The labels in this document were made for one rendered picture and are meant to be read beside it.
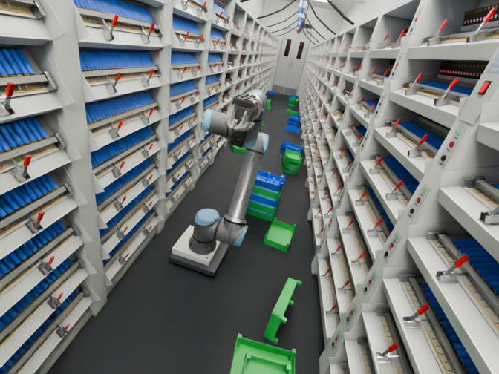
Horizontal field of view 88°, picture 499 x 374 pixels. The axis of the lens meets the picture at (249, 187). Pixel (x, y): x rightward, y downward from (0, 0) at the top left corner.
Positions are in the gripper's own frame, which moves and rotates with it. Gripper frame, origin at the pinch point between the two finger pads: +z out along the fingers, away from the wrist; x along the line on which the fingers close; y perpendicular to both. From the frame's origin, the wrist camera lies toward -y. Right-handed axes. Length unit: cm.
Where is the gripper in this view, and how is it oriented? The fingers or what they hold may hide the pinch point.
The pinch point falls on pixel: (232, 130)
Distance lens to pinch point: 75.0
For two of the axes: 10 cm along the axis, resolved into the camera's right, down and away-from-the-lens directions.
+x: 9.6, 2.8, -0.6
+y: 2.2, -8.4, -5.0
